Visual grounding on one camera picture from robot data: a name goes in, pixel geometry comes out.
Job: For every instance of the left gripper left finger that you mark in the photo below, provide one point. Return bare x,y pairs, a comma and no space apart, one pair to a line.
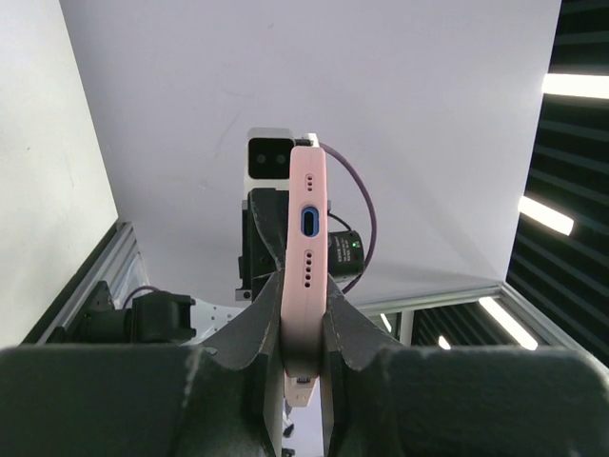
223,397

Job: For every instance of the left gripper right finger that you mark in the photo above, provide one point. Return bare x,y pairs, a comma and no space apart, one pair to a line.
381,398

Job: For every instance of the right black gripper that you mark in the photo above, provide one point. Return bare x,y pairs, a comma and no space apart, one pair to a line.
264,234

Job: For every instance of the pink phone case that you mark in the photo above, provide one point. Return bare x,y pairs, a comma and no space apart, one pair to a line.
306,273

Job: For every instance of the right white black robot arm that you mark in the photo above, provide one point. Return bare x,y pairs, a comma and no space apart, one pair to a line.
150,315

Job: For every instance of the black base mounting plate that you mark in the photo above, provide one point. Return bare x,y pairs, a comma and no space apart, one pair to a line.
111,262

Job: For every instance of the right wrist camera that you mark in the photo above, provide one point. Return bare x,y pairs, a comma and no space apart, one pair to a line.
268,153

